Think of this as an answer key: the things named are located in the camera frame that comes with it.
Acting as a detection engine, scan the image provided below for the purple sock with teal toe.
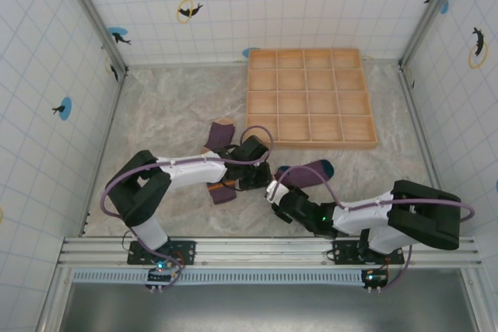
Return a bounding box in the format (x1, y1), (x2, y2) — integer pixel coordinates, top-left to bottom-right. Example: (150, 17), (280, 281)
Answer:
(274, 159), (335, 193)

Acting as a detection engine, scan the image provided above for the purple sock with beige toe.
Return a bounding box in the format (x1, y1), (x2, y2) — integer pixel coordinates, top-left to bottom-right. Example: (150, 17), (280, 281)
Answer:
(201, 117), (239, 205)

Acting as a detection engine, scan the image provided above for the controller circuit board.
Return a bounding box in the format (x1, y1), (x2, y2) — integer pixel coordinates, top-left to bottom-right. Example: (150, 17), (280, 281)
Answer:
(361, 269), (389, 288)
(146, 261), (175, 291)

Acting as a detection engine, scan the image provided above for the wooden compartment tray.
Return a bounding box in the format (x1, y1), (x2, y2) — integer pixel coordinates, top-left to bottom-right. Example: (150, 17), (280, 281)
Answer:
(244, 47), (379, 151)

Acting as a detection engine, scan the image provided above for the grey metal panel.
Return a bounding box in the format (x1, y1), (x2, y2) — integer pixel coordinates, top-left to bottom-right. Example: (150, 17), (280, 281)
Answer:
(64, 269), (478, 332)

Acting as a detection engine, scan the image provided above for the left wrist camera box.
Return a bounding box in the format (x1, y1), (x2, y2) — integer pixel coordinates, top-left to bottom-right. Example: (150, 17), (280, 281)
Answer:
(238, 135), (272, 165)

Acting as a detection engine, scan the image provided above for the aluminium mounting rail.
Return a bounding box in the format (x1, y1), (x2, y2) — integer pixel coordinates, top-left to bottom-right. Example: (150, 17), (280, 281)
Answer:
(58, 236), (482, 270)

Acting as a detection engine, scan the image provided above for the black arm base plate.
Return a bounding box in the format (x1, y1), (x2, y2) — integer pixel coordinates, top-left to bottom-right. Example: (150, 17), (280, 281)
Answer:
(334, 240), (405, 267)
(128, 239), (198, 267)

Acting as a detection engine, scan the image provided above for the white slotted cable duct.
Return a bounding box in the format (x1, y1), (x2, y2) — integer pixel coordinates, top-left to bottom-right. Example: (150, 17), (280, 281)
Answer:
(72, 268), (366, 285)

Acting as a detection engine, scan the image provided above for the aluminium rear rail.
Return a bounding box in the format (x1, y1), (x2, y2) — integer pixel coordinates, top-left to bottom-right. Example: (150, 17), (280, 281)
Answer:
(126, 59), (402, 69)

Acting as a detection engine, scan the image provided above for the aluminium side rail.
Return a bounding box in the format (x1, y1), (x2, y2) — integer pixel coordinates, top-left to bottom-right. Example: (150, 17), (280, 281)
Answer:
(79, 71), (126, 238)
(399, 66), (443, 195)

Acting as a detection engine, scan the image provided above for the aluminium frame post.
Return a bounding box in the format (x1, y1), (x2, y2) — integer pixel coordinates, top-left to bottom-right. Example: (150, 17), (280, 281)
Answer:
(57, 0), (130, 77)
(398, 0), (466, 69)

